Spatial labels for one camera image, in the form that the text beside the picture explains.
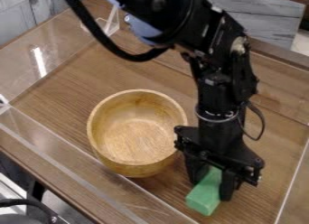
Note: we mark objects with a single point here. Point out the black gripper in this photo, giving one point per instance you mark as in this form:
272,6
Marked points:
215,145

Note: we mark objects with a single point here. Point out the clear acrylic corner bracket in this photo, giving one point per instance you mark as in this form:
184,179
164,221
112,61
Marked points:
109,24

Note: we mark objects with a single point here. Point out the green rectangular block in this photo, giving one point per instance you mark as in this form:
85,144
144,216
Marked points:
204,197

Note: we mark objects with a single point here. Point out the brown wooden bowl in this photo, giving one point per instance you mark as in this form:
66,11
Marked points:
131,130

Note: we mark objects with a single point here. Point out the clear acrylic tray wall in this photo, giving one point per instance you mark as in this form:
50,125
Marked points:
44,138

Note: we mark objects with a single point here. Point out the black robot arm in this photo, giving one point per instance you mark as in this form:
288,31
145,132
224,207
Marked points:
212,42

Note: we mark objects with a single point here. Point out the black table leg bracket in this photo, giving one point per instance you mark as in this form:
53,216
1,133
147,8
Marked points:
41,212

